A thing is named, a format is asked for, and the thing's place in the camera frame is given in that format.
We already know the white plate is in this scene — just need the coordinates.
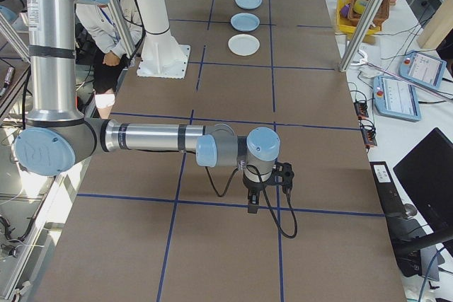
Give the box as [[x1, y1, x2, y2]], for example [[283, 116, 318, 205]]
[[227, 34, 261, 57]]

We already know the light blue plate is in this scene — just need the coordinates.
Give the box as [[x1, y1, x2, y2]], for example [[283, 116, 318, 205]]
[[230, 12, 262, 33], [235, 0, 263, 10]]

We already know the small orange black hub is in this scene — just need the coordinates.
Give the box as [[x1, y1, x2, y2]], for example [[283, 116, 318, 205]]
[[355, 99, 369, 120], [360, 125, 379, 150]]

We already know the black power box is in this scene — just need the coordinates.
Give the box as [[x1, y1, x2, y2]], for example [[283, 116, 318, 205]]
[[369, 161, 408, 218]]

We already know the blue teach pendant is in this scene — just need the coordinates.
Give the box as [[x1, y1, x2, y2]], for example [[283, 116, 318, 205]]
[[398, 50, 447, 91], [372, 74, 423, 122]]

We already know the black monitor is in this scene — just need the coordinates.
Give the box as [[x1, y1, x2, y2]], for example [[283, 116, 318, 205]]
[[392, 127, 453, 232]]

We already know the black monitor stand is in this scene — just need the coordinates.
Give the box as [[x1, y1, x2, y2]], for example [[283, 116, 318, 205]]
[[384, 209, 453, 278]]

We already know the yellow plastic basket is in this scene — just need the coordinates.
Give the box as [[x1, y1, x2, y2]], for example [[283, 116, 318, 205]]
[[336, 0, 382, 37]]

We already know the long thin metal rod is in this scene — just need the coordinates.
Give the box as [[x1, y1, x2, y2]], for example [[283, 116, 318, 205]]
[[352, 50, 453, 101]]

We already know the brown wicker basket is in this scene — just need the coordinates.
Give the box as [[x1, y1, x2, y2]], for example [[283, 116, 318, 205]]
[[348, 0, 391, 30]]

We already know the person in grey hoodie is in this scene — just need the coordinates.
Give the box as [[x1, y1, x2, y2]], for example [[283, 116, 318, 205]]
[[75, 0, 145, 120]]

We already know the beige wooden board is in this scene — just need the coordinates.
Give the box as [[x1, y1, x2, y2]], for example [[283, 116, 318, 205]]
[[418, 0, 453, 51]]

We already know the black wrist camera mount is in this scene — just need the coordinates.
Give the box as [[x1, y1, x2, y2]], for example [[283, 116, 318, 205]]
[[275, 161, 295, 195]]

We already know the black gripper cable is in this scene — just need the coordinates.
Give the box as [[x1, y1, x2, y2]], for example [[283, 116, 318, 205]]
[[204, 164, 237, 198]]

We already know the black camera cable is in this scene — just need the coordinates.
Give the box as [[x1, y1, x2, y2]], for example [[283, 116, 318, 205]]
[[256, 170, 298, 239]]

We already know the blue cable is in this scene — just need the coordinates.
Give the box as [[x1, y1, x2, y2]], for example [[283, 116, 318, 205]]
[[419, 245, 446, 302]]

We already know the white pedestal column with plate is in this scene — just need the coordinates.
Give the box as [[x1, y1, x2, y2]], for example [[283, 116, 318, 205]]
[[125, 0, 191, 79]]

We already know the aluminium profile post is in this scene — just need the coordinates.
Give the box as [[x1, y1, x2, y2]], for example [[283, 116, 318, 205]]
[[338, 0, 403, 72]]

